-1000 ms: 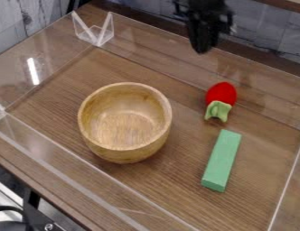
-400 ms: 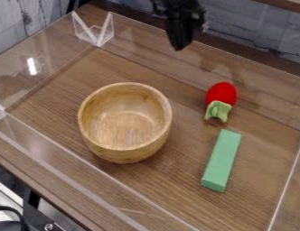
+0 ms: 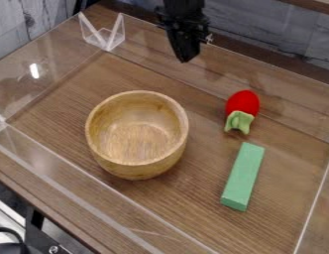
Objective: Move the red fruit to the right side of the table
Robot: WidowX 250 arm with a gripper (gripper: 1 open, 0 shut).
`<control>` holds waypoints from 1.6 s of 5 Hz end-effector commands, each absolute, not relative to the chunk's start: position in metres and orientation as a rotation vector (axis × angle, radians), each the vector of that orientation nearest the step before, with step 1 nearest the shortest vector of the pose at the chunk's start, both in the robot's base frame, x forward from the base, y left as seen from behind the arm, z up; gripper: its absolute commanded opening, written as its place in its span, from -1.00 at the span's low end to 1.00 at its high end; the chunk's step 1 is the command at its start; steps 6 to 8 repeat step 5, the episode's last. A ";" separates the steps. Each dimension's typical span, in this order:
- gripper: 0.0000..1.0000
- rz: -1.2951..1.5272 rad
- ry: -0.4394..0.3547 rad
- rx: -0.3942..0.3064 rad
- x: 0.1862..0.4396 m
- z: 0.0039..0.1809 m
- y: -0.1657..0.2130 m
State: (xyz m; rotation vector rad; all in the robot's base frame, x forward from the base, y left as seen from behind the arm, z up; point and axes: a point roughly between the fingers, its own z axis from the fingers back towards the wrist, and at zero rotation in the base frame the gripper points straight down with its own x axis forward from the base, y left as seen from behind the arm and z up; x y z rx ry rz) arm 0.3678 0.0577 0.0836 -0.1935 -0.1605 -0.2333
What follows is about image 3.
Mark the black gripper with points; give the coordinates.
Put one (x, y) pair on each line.
(186, 24)

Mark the black metal table leg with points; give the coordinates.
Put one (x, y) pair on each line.
(46, 237)

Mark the red plush fruit green leaf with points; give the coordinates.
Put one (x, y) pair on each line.
(242, 108)

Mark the round wooden bowl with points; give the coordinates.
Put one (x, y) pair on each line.
(137, 132)

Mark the green rectangular block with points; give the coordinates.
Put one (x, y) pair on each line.
(241, 181)

